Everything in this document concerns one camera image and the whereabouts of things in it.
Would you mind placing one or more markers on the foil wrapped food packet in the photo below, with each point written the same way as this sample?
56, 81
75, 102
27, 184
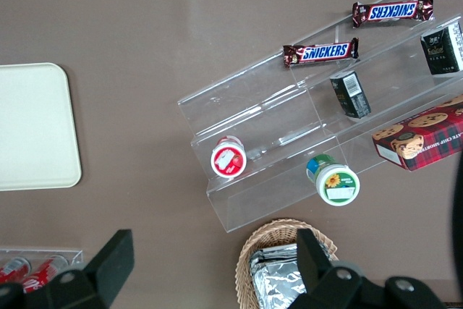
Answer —
278, 283
271, 253

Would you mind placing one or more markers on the red lid yogurt cup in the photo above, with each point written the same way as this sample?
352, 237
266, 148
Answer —
228, 158

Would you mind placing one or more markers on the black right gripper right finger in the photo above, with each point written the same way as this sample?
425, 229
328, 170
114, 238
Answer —
314, 273

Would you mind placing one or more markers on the Snickers chocolate bar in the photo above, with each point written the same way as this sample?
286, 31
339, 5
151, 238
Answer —
392, 10
322, 52

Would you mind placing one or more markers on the cream rectangular plastic tray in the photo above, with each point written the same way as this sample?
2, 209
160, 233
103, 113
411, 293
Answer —
34, 126

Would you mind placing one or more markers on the small black barcode box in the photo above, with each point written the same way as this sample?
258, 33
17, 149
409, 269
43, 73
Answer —
351, 93

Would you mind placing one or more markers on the light tan wicker basket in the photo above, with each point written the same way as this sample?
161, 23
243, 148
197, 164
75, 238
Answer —
278, 233

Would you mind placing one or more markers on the red tartan cookie box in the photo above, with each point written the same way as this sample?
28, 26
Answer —
423, 135

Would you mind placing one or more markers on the clear acrylic stepped display shelf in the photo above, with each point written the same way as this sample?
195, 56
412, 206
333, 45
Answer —
275, 124

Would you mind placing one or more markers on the clear acrylic can holder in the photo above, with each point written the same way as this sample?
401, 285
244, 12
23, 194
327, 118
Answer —
74, 256

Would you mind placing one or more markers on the green sunflower lid cup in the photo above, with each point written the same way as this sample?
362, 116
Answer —
336, 182

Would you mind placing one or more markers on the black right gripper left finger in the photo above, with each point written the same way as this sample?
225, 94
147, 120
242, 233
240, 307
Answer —
108, 269

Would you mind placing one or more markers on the red cola can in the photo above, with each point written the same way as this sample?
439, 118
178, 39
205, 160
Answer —
12, 269
41, 273

